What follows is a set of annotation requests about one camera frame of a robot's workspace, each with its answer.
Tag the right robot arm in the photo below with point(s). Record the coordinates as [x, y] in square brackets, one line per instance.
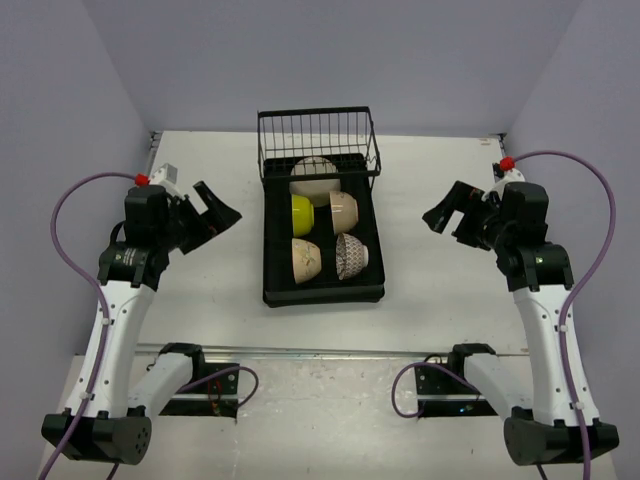
[556, 421]

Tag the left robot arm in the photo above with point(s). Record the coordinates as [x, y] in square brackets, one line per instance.
[105, 419]

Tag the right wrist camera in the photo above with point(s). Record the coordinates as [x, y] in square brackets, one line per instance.
[505, 172]

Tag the yellow-green bowl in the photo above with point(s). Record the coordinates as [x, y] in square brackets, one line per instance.
[302, 214]

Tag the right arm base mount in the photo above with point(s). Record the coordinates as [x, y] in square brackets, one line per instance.
[441, 396]

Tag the beige floral bowl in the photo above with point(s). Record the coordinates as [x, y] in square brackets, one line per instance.
[306, 260]

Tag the blue patterned bowl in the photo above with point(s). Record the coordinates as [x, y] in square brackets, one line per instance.
[352, 256]

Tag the large cream bowl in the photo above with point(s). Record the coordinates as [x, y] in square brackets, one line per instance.
[317, 191]

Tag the beige bowl with leaf print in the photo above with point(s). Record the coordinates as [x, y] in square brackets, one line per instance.
[344, 211]

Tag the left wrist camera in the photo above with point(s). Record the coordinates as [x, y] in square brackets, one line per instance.
[166, 176]

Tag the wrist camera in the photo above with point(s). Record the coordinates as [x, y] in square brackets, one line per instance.
[166, 176]
[505, 172]

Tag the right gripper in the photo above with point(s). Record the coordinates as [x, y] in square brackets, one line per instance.
[466, 199]

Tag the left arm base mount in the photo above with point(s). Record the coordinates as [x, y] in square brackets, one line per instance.
[216, 398]

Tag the black dish rack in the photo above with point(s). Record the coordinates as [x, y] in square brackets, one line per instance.
[346, 137]

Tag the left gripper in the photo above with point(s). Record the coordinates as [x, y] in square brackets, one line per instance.
[215, 219]

